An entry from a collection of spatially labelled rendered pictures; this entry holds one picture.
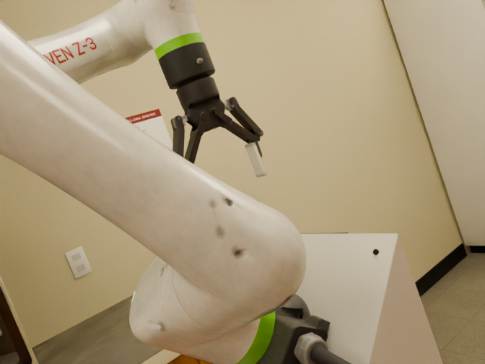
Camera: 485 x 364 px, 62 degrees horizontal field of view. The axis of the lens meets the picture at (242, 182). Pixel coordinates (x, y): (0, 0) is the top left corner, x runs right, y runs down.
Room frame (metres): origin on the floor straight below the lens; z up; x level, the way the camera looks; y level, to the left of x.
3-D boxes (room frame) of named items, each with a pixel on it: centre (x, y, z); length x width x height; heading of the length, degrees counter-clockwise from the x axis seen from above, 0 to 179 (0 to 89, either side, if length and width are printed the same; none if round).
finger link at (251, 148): (0.81, -0.04, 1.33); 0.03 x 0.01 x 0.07; 31
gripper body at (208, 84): (0.76, 0.02, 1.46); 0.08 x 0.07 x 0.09; 121
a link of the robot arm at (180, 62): (0.76, 0.02, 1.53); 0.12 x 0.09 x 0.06; 31
